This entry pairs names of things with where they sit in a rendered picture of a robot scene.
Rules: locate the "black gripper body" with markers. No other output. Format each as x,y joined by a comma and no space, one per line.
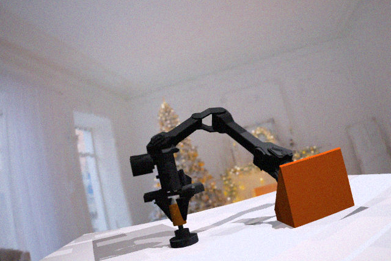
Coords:
170,181

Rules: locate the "orange tapered knob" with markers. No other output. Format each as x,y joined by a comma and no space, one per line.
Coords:
176,215

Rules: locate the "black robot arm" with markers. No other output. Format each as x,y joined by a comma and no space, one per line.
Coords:
267,156

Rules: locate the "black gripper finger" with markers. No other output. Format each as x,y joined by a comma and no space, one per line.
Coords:
182,203
164,206

